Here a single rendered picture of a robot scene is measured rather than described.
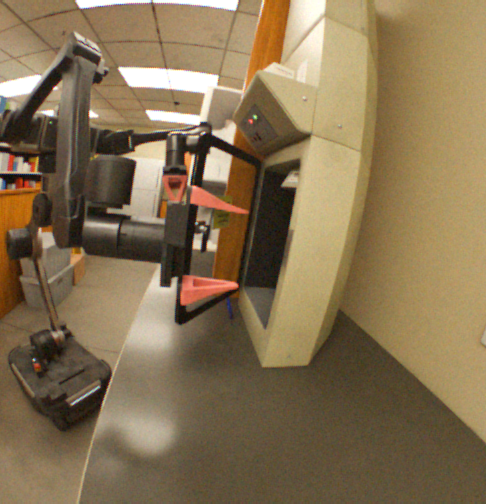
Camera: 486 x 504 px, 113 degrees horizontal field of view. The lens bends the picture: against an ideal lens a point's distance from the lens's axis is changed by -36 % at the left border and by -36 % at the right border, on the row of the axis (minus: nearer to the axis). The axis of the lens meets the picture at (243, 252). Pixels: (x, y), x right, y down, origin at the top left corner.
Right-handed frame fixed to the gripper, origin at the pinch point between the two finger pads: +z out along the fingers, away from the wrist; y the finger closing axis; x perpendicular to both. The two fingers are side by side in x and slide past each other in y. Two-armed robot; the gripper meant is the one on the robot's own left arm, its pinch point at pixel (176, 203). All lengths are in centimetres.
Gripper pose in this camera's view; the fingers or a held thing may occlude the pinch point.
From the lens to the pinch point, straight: 69.2
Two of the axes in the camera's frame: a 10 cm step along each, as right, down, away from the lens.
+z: 0.8, 10.0, -0.2
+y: -2.2, 0.3, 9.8
